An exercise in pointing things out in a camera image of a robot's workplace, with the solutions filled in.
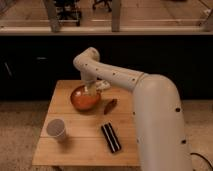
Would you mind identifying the clear plastic bottle white cap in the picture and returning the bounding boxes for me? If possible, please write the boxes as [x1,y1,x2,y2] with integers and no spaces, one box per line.
[75,80,111,96]

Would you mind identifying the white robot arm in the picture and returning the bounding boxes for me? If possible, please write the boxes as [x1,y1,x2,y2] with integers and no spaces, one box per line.
[73,47,193,171]

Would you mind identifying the orange ceramic bowl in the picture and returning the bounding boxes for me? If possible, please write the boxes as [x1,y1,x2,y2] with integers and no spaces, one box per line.
[70,85,101,111]

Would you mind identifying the brown sausage-shaped object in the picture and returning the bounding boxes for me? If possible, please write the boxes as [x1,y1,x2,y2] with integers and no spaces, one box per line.
[104,99,117,114]

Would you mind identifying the wooden table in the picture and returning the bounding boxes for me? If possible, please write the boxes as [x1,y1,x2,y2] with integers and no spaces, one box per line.
[32,80,139,166]

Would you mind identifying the white paper cup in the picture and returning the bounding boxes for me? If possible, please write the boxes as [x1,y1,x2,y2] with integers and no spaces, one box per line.
[46,119,67,142]

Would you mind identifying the black striped rectangular case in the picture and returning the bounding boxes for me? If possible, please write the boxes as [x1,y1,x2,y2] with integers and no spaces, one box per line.
[101,123,121,153]

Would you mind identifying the black office chair left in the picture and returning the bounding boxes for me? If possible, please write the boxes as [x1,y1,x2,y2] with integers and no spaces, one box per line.
[54,0,82,26]

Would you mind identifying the black office chair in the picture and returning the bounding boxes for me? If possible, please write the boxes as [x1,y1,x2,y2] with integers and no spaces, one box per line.
[91,0,113,13]
[54,0,82,26]

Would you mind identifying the black office chair right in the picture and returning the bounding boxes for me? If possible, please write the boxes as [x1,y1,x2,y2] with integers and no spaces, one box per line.
[91,0,113,13]

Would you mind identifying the grey metal post left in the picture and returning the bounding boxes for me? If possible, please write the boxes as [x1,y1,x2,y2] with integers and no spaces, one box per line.
[43,0,60,33]

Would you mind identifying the grey metal post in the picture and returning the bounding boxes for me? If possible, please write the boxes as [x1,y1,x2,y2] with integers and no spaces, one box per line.
[111,0,121,32]
[43,0,60,33]
[197,9,213,32]

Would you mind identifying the grey metal post centre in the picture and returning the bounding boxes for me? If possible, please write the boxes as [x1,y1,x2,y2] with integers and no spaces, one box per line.
[111,0,121,32]

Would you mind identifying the black cable on floor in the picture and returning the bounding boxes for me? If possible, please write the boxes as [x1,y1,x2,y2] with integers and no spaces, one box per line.
[189,152,213,171]

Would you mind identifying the grey metal post right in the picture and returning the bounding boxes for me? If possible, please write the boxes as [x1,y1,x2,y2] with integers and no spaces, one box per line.
[197,9,213,32]

